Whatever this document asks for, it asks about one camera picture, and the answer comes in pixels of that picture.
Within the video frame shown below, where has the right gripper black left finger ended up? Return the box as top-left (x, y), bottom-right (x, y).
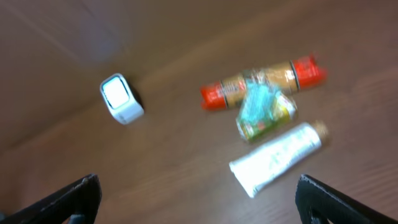
top-left (1, 174), bottom-right (102, 224)

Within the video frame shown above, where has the green juice carton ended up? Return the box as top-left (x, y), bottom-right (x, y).
top-left (236, 93), bottom-right (297, 142)

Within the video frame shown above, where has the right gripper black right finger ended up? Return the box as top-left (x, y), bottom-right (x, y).
top-left (295, 174), bottom-right (397, 224)

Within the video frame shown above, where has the white cream tube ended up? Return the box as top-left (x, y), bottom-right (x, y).
top-left (229, 121), bottom-right (329, 198)

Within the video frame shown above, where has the orange cracker pack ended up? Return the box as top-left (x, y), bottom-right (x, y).
top-left (200, 55), bottom-right (327, 111)

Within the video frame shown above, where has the white barcode scanner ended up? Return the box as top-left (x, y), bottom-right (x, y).
top-left (99, 73), bottom-right (144, 125)

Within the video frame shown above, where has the teal wipes pack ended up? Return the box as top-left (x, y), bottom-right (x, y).
top-left (236, 80), bottom-right (280, 124)

